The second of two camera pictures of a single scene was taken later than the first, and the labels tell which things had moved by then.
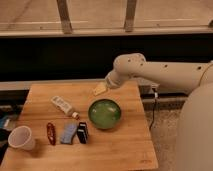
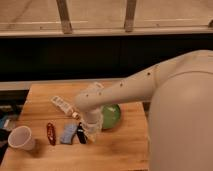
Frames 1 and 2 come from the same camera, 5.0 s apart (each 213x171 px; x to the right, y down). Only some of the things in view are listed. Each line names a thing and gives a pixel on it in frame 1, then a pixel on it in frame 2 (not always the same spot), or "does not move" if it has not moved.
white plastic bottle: x=60 y=103 does not move
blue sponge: x=68 y=132 does not move
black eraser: x=82 y=132 does not move
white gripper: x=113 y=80 to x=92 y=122
